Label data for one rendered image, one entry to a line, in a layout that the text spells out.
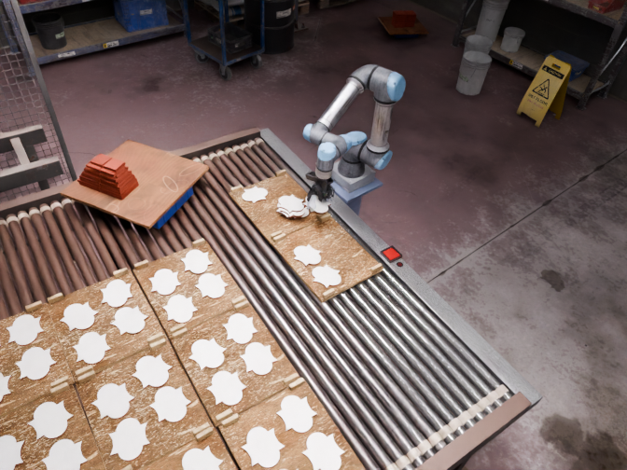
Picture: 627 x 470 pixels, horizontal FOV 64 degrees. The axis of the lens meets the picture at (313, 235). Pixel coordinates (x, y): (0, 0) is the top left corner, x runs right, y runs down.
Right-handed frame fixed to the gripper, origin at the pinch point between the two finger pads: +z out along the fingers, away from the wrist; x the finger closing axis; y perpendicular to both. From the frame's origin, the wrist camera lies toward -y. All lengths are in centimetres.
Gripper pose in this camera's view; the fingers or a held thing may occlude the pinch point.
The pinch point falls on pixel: (316, 203)
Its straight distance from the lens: 241.1
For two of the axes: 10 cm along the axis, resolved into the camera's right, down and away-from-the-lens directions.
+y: 5.5, 6.5, -5.3
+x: 8.3, -3.6, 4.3
